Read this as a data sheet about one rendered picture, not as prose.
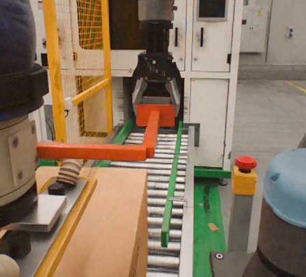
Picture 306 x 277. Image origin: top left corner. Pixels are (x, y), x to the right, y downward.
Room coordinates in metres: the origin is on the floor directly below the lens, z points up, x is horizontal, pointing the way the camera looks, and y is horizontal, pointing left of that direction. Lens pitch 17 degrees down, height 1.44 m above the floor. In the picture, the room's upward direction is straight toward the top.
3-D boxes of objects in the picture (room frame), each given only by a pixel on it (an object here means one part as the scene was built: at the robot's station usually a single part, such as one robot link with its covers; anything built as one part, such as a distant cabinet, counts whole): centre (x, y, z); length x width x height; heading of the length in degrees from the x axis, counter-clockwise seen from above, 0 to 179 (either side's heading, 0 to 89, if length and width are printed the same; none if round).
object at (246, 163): (0.92, -0.30, 1.02); 0.07 x 0.07 x 0.04
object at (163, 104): (0.72, -0.01, 1.25); 0.09 x 0.08 x 0.05; 86
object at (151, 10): (0.70, -0.01, 1.47); 0.08 x 0.08 x 0.05
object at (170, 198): (1.89, -0.19, 0.60); 1.60 x 0.10 x 0.09; 173
